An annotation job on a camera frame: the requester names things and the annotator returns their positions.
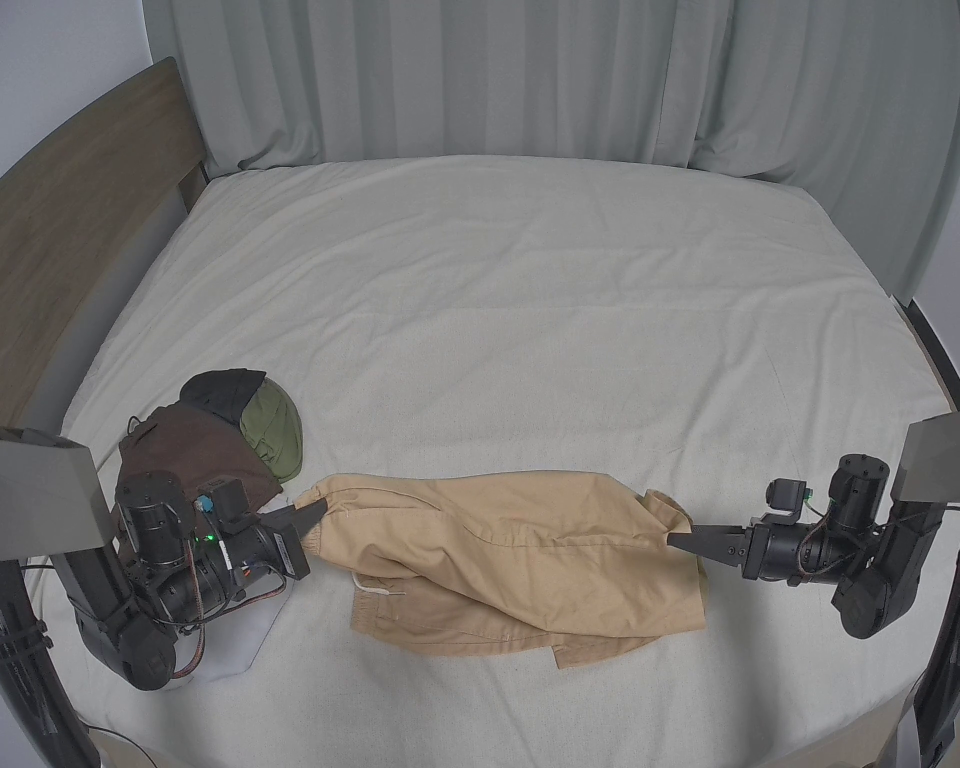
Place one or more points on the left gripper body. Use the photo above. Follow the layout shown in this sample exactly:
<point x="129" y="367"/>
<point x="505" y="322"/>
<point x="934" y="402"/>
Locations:
<point x="255" y="559"/>

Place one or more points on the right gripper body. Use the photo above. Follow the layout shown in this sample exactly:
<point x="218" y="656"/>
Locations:
<point x="787" y="555"/>

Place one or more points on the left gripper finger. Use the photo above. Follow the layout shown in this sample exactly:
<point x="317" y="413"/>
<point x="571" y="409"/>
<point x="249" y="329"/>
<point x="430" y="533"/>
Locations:
<point x="296" y="517"/>

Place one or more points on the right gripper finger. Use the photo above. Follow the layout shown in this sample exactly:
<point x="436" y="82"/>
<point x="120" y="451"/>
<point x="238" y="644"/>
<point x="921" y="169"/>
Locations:
<point x="712" y="544"/>

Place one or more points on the tan shorts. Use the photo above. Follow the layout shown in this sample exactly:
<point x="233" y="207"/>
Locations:
<point x="525" y="547"/>

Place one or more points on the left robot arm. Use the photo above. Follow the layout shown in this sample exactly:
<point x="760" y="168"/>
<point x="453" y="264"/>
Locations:
<point x="45" y="495"/>

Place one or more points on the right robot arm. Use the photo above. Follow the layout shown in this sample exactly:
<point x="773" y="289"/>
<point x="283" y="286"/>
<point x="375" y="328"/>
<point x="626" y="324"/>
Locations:
<point x="885" y="570"/>

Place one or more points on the bed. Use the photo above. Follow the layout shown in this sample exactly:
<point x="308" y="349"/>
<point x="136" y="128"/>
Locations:
<point x="525" y="300"/>

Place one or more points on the white garment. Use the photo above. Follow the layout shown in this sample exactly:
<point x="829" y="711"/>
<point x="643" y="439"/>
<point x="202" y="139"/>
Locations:
<point x="240" y="637"/>

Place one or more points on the green garment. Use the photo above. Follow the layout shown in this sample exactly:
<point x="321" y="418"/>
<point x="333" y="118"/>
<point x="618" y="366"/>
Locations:
<point x="274" y="435"/>

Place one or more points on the brown garment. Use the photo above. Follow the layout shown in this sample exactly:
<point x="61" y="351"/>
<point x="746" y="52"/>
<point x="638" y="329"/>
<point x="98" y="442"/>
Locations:
<point x="187" y="442"/>

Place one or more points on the black garment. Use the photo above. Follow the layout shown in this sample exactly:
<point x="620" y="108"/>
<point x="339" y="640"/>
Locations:
<point x="217" y="394"/>

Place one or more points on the pale green curtain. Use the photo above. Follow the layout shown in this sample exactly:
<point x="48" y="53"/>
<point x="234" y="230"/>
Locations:
<point x="450" y="75"/>

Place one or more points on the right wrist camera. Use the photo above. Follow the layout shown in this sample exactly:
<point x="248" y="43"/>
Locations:
<point x="786" y="495"/>

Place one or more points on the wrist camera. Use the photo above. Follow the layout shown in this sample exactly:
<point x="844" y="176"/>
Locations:
<point x="786" y="495"/>
<point x="225" y="499"/>

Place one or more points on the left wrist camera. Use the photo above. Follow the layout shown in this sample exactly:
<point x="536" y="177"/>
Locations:
<point x="225" y="499"/>

